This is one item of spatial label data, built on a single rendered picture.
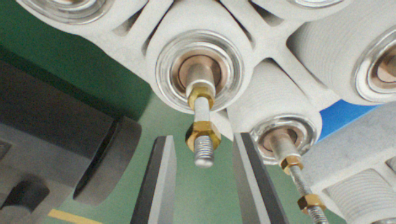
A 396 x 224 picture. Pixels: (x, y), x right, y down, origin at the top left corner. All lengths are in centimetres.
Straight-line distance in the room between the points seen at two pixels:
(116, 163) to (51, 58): 26
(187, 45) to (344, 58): 13
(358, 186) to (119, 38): 46
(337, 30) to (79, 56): 44
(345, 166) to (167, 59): 39
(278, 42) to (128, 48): 17
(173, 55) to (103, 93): 37
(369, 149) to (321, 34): 28
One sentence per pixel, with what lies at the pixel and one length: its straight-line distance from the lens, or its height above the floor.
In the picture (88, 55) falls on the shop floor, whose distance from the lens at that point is 48.
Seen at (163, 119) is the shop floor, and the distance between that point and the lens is 52.
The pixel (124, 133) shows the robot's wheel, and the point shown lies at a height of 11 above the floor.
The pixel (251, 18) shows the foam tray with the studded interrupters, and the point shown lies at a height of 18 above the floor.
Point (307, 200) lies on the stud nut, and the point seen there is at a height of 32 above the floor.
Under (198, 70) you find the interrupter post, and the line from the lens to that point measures 15.
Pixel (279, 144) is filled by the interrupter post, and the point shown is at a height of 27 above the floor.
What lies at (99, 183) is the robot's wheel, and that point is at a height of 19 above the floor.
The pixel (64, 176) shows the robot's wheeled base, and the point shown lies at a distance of 40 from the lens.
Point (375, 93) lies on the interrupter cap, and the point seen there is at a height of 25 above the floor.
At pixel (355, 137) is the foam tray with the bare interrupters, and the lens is 49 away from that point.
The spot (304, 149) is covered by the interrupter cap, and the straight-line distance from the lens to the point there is 26.
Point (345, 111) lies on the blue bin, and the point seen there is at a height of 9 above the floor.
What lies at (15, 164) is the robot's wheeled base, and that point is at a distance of 41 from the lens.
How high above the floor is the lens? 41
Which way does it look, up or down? 54 degrees down
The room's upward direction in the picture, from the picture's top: 178 degrees clockwise
